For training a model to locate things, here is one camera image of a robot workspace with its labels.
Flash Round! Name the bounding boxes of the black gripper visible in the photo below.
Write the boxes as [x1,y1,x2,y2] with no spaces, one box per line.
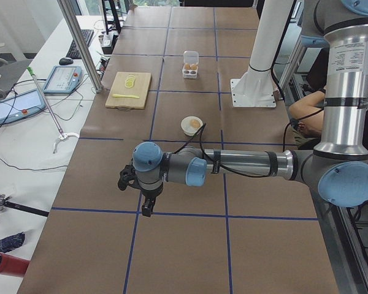
[141,183,163,217]

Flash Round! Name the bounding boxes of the white ceramic bowl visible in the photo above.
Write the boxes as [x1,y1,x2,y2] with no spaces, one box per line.
[181,116,203,136]

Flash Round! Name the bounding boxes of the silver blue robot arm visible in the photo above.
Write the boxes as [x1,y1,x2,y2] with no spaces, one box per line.
[118,1,368,216]

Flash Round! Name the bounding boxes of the white plastic egg box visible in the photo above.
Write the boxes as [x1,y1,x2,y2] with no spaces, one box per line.
[182,50,199,79]

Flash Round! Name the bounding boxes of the long grabber stick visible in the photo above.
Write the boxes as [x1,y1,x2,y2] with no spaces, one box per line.
[27,67,80,154]

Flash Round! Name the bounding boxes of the yellow plastic knife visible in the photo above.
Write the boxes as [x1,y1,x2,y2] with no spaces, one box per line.
[112,94,140,99]

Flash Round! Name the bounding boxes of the wooden cutting board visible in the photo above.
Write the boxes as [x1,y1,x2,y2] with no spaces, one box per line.
[105,72,151,109]

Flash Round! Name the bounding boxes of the teach pendant with red button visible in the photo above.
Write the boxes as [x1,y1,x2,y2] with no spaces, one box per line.
[43,66,82,95]

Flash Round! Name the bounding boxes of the dark blue folded umbrella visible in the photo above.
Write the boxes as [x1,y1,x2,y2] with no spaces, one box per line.
[0,232,25,253]

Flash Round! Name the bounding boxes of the black tripod clamp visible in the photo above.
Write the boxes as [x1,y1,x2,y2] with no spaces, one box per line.
[0,194,49,217]

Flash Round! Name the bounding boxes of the red cylinder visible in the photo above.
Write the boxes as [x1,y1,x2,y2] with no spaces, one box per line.
[0,252,29,277]

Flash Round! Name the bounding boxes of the black computer mouse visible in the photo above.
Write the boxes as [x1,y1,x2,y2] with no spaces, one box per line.
[59,57,74,66]

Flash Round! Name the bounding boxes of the black keyboard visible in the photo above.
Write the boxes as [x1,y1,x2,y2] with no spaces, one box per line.
[65,29,94,59]

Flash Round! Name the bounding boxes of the seated person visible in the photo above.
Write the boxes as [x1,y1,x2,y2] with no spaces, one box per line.
[289,84,368,150]

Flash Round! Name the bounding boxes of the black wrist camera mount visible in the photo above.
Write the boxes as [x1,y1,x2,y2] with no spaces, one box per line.
[117,165,140,191]

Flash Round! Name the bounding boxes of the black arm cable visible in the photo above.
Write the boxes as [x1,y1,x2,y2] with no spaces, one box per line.
[173,122,292,178]

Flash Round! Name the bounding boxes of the aluminium frame post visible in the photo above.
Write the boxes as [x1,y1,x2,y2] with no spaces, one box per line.
[57,0,103,93]

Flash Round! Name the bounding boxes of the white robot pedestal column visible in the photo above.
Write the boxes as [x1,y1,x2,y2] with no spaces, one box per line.
[231,0,295,108]

